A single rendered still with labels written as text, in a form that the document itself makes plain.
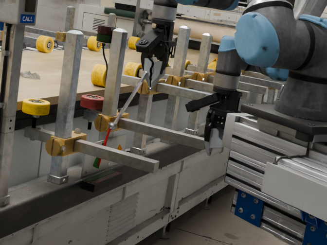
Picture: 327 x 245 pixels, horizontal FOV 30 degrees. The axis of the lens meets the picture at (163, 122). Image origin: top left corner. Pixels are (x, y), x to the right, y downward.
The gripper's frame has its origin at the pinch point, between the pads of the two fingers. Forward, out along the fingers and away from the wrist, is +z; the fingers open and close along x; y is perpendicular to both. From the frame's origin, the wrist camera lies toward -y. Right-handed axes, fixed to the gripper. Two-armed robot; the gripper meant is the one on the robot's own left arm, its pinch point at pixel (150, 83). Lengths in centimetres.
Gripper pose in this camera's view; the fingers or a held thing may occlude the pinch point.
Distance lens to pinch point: 192.6
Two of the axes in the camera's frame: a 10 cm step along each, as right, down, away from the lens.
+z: -1.5, 9.7, 2.0
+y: 4.3, -1.2, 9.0
